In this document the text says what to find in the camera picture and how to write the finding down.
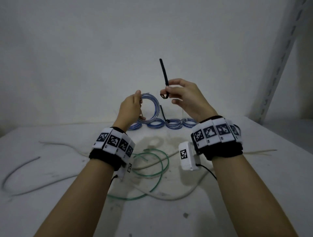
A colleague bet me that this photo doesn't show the person's left hand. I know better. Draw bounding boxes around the person's left hand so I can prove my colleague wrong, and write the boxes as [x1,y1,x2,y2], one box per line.
[112,90,147,133]

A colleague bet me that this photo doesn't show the person's right hand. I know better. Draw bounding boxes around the person's right hand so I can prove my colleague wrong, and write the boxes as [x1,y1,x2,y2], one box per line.
[160,78,218,123]

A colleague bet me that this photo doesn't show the curled black cable tie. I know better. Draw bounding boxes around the curled black cable tie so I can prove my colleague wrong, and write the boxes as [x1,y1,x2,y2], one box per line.
[159,58,170,100]

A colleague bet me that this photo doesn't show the green tube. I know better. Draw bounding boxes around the green tube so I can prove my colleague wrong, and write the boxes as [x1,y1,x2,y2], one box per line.
[107,149,170,201]

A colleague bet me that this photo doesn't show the white tube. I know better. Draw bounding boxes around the white tube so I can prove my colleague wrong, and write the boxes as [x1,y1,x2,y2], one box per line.
[9,141,216,201]
[2,157,41,193]

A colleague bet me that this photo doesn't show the person's left forearm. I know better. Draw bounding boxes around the person's left forearm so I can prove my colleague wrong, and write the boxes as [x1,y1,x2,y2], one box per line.
[34,160,114,237]

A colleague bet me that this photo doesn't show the person's right forearm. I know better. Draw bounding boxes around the person's right forearm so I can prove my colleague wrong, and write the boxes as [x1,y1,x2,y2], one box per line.
[211,155,299,237]

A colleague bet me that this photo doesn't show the left black marker wristband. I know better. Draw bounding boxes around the left black marker wristband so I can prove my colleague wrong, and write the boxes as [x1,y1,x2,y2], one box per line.
[88,127,136,171]

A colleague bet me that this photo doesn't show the black marker wristband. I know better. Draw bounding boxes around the black marker wristband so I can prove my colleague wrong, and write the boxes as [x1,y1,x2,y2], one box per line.
[190,116,243,161]
[88,127,136,171]

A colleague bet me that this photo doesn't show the right black marker wristband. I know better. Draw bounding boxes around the right black marker wristband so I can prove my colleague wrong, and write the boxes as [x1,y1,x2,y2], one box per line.
[190,116,243,161]

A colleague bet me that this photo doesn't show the white perforated shelf upright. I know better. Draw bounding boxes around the white perforated shelf upright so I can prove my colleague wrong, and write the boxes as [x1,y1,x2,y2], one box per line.
[247,0,313,124]

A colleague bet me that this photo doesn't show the grey shelf board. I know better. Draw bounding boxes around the grey shelf board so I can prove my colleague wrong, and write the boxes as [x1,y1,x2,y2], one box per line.
[264,117,313,148]

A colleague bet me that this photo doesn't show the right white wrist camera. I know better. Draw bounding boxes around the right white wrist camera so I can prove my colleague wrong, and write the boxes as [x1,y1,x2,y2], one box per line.
[178,141,202,171]

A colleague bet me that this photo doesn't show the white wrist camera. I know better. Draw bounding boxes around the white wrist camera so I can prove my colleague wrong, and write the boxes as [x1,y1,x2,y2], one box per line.
[117,161,134,181]
[178,141,202,171]

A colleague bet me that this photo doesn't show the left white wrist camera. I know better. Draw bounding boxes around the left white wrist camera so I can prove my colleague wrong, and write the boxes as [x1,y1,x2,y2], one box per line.
[117,161,134,181]

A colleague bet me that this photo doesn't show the right black camera cord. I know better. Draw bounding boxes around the right black camera cord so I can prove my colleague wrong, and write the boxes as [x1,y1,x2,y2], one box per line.
[197,164,217,181]

